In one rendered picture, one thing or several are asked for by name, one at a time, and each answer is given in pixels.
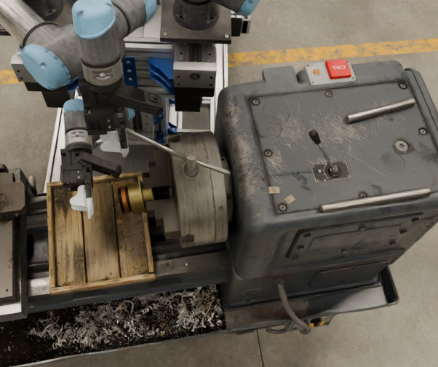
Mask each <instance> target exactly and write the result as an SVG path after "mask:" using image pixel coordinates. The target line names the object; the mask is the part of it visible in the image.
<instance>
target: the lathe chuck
mask: <svg viewBox="0 0 438 367"><path fill-rule="evenodd" d="M172 138H179V141H178V142H177V143H173V142H169V143H168V139H172ZM166 142H167V144H168V146H169V148H170V149H173V150H175V151H178V152H180V153H182V154H185V155H188V154H189V153H190V152H193V153H195V154H196V158H197V159H199V160H201V161H204V162H207V163H208V161H207V154H206V150H205V147H204V142H203V139H202V136H201V134H200V133H199V132H196V133H184V134H178V135H168V136H167V139H166ZM170 161H171V168H172V181H173V185H170V186H174V190H175V202H176V207H177V212H178V220H179V224H180V233H181V236H182V237H186V235H187V234H191V235H193V240H192V241H190V242H182V240H181V237H179V238H178V239H179V242H180V246H181V247H182V248H187V247H192V246H197V245H206V244H212V243H214V241H215V209H214V201H213V194H212V183H211V177H210V169H209V168H206V167H203V166H201V165H198V164H196V166H197V167H198V172H197V174H196V175H187V174H186V172H185V167H186V165H187V160H185V159H181V158H180V157H176V156H174V155H172V154H171V155H170Z"/></svg>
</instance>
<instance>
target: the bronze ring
mask: <svg viewBox="0 0 438 367"><path fill-rule="evenodd" d="M118 195H119V203H120V206H121V209H122V212H123V213H130V212H131V211H132V212H133V213H140V212H144V213H147V209H146V201H152V200H155V196H154V190H153V187H149V188H144V186H143V185H142V182H141V180H138V182H135V183H129V184H128V185H127V186H121V187H119V188H118Z"/></svg>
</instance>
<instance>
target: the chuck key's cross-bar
mask: <svg viewBox="0 0 438 367"><path fill-rule="evenodd" d="M126 130H127V133H128V134H130V135H133V136H135V137H136V138H139V139H140V140H142V141H145V142H146V143H149V144H151V145H152V146H155V147H157V148H159V149H161V150H163V151H165V152H167V153H169V154H172V155H174V156H176V157H180V158H181V159H185V160H187V156H188V155H185V154H182V153H180V152H178V151H175V150H173V149H170V148H168V147H166V146H164V145H162V144H160V143H158V142H156V141H154V140H152V139H150V138H147V137H145V136H144V135H141V134H140V133H137V132H135V131H134V130H131V129H129V128H128V127H126ZM195 164H198V165H201V166H203V167H206V168H209V169H211V170H214V171H217V172H219V173H222V174H224V175H228V176H230V174H231V171H228V170H225V169H223V168H221V167H217V166H215V165H211V164H210V163H207V162H204V161H201V160H199V159H196V161H195Z"/></svg>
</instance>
